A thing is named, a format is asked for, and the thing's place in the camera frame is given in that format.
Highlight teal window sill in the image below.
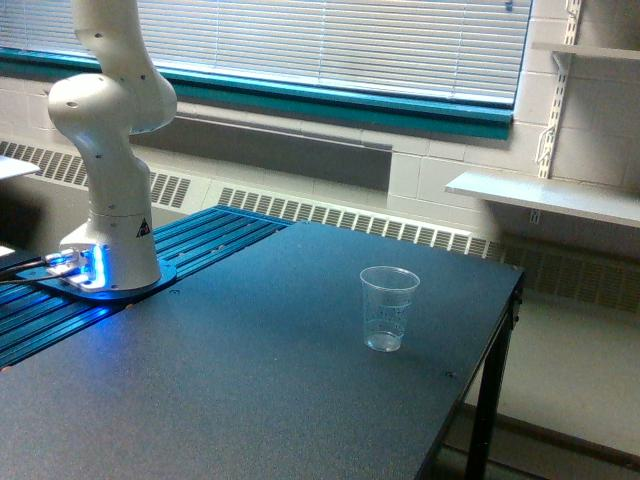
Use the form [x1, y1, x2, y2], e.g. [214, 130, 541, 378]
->
[0, 46, 515, 141]

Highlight black table leg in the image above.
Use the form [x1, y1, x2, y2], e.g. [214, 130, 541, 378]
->
[464, 299, 516, 480]

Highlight lower white wall shelf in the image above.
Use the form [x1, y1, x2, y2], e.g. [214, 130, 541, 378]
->
[445, 171, 639, 228]

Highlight black cable at base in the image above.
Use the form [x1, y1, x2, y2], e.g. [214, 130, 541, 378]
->
[0, 254, 61, 285]

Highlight blue slotted aluminium rail plate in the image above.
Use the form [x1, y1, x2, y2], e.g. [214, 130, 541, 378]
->
[1, 206, 291, 367]

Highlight white object at left edge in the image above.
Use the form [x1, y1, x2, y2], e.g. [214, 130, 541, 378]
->
[0, 155, 40, 180]

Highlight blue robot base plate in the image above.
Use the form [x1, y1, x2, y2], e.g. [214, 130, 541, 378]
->
[9, 261, 177, 303]

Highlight white window blinds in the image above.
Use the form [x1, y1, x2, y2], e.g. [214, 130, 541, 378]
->
[0, 0, 534, 106]

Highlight baseboard radiator heater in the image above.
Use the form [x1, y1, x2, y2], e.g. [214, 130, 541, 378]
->
[0, 139, 640, 314]

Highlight white wall shelf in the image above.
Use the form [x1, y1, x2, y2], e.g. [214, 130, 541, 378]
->
[531, 42, 640, 61]
[445, 171, 639, 228]

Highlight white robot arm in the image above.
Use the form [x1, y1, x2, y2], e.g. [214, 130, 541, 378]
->
[48, 1, 177, 293]

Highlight upper white wall shelf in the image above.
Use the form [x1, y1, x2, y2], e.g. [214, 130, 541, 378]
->
[531, 42, 640, 61]

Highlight white shelf bracket rail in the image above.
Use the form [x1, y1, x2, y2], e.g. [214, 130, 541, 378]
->
[535, 0, 583, 179]

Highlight clear empty plastic cup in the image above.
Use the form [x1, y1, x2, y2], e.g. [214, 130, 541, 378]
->
[360, 266, 421, 353]

